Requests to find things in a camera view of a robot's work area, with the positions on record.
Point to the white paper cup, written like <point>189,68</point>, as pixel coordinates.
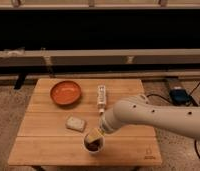
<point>93,144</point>

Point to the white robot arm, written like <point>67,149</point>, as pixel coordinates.
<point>134,110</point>

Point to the white sponge block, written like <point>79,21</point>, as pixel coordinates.
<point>76,124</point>

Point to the black power adapter box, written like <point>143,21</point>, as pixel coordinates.
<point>177,92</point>

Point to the wooden rail beam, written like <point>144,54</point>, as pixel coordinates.
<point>14,58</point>

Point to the orange bowl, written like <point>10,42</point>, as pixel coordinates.
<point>65,93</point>

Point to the wooden table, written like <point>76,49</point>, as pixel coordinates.
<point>44,140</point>

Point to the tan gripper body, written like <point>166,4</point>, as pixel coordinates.
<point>93,135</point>

